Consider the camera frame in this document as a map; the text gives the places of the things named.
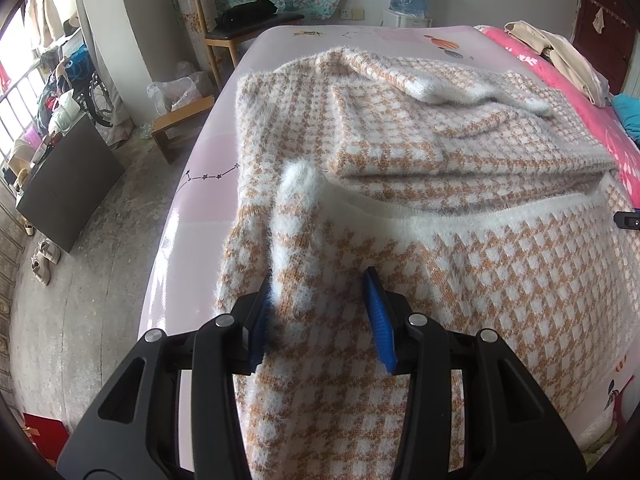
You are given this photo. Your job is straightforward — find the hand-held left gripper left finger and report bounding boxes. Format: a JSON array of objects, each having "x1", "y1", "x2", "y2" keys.
[{"x1": 57, "y1": 277, "x2": 273, "y2": 480}]

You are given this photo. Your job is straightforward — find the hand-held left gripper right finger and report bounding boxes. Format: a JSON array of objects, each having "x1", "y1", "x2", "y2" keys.
[{"x1": 362, "y1": 266, "x2": 586, "y2": 480}]

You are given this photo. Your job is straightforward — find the beige white houndstooth coat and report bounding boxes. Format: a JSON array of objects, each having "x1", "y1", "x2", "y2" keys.
[{"x1": 215, "y1": 45, "x2": 636, "y2": 480}]

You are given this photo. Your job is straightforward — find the beige clothes pile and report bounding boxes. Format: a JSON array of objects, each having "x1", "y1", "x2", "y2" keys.
[{"x1": 504, "y1": 20, "x2": 611, "y2": 108}]

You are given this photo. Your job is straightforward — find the hanging beige clothes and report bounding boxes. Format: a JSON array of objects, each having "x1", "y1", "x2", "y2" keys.
[{"x1": 22, "y1": 0, "x2": 66, "y2": 51}]

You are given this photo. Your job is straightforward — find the pink floral blanket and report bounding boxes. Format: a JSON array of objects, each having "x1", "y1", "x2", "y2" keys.
[{"x1": 475, "y1": 25, "x2": 640, "y2": 211}]

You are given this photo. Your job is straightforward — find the dark wooden door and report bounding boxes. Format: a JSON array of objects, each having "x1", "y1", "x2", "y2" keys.
[{"x1": 572, "y1": 0, "x2": 640, "y2": 101}]

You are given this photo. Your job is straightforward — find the small wooden stool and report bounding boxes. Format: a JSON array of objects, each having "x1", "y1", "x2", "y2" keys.
[{"x1": 151, "y1": 96, "x2": 216, "y2": 165}]

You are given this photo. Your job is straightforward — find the dark grey cabinet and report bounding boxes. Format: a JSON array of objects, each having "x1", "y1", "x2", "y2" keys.
[{"x1": 15, "y1": 110, "x2": 126, "y2": 253}]

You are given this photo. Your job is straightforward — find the red box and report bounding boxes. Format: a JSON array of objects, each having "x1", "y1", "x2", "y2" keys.
[{"x1": 22, "y1": 412, "x2": 71, "y2": 463}]

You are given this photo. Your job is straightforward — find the clear plastic bag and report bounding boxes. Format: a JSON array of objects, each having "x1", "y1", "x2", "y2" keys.
[{"x1": 146, "y1": 61, "x2": 213, "y2": 116}]

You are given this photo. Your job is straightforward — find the wheelchair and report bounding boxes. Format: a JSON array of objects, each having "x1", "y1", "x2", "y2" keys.
[{"x1": 65, "y1": 45, "x2": 118, "y2": 128}]

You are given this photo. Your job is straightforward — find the wooden chair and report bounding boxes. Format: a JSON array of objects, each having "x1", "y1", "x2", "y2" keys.
[{"x1": 186, "y1": 0, "x2": 306, "y2": 91}]

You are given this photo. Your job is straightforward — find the white water dispenser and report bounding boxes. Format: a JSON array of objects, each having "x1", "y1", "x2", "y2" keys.
[{"x1": 382, "y1": 9, "x2": 433, "y2": 29}]

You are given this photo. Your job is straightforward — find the pile of belongings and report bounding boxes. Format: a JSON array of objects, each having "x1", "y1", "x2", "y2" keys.
[{"x1": 10, "y1": 45, "x2": 93, "y2": 161}]

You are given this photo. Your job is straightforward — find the black bag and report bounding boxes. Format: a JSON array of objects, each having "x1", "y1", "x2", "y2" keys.
[{"x1": 216, "y1": 0, "x2": 278, "y2": 31}]

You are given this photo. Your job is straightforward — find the metal window railing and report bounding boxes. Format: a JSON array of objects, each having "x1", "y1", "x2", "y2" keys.
[{"x1": 0, "y1": 60, "x2": 41, "y2": 221}]

